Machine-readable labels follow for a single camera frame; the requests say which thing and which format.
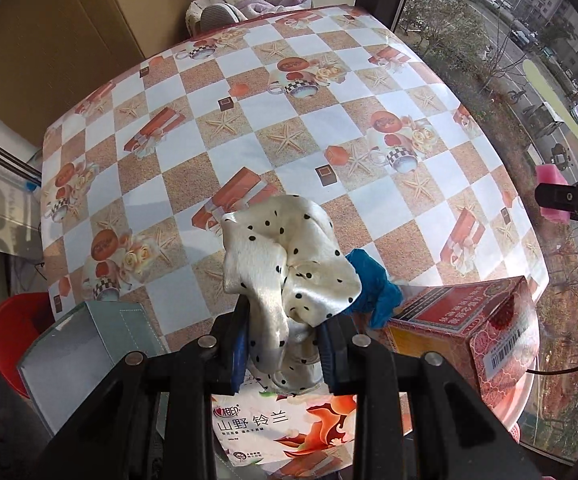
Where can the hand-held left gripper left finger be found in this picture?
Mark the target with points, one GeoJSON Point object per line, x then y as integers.
{"type": "Point", "coordinates": [236, 355]}

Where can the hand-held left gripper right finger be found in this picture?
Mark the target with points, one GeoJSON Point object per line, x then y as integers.
{"type": "Point", "coordinates": [331, 355]}

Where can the white polka dot scrunchie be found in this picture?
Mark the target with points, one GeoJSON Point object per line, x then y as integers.
{"type": "Point", "coordinates": [289, 240]}

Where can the blue crumpled cloth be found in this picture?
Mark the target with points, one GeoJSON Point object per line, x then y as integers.
{"type": "Point", "coordinates": [376, 290]}

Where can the flower print tissue pack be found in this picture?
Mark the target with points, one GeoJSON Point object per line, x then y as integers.
{"type": "Point", "coordinates": [289, 425]}

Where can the red patterned cardboard box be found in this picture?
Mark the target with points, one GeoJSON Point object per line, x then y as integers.
{"type": "Point", "coordinates": [459, 330]}

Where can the grey open box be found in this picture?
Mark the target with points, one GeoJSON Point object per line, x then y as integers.
{"type": "Point", "coordinates": [94, 340]}

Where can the checkered printed tablecloth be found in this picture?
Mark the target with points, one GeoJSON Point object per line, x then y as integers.
{"type": "Point", "coordinates": [269, 170]}

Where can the red plastic bucket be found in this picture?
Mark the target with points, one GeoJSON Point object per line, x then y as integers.
{"type": "Point", "coordinates": [14, 335]}

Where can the purple towel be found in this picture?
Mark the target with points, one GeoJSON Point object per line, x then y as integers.
{"type": "Point", "coordinates": [289, 0]}

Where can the grey slipper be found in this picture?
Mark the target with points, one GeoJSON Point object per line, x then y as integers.
{"type": "Point", "coordinates": [217, 14]}

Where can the large cardboard box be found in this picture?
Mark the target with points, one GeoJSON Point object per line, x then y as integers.
{"type": "Point", "coordinates": [44, 35]}

